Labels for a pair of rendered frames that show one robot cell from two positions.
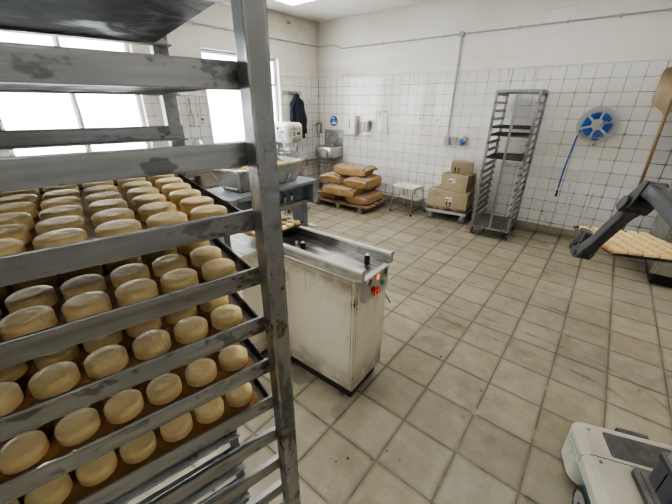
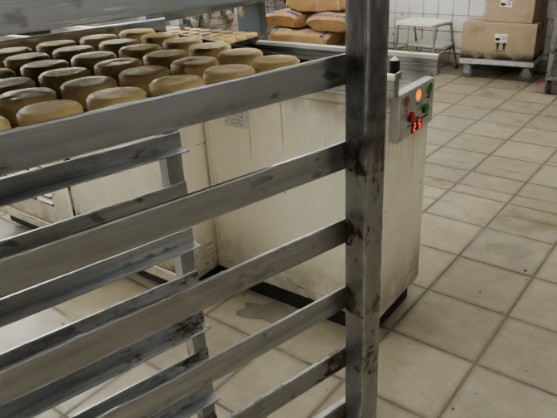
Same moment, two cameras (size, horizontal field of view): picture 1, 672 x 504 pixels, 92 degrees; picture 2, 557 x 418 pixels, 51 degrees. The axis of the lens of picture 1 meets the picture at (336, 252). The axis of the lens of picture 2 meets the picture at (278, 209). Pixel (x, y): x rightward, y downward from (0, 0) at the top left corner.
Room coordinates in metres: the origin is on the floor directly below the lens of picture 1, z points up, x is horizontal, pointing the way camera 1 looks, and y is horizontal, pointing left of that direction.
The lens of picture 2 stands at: (-0.14, 0.19, 1.27)
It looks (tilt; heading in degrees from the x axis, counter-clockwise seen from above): 26 degrees down; 1
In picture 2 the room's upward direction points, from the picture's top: 3 degrees counter-clockwise
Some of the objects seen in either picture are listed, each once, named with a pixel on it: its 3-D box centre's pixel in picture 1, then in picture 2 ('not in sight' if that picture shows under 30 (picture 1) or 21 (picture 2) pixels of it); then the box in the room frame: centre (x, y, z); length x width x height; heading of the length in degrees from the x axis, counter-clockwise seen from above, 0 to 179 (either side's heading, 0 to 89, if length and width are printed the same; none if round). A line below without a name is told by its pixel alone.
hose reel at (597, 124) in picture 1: (586, 155); not in sight; (4.14, -3.10, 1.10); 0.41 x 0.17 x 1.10; 51
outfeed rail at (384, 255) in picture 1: (270, 220); (201, 42); (2.24, 0.48, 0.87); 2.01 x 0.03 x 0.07; 53
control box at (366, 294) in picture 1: (374, 282); (412, 108); (1.53, -0.21, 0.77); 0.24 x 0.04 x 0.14; 143
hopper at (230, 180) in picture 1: (260, 173); not in sight; (2.06, 0.48, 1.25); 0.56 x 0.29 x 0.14; 143
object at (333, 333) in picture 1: (323, 308); (312, 183); (1.75, 0.08, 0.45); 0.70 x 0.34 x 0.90; 53
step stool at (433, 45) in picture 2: (408, 198); (426, 45); (5.32, -1.22, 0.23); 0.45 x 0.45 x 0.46; 43
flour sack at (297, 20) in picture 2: (340, 175); (298, 16); (5.92, -0.07, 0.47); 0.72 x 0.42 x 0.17; 141
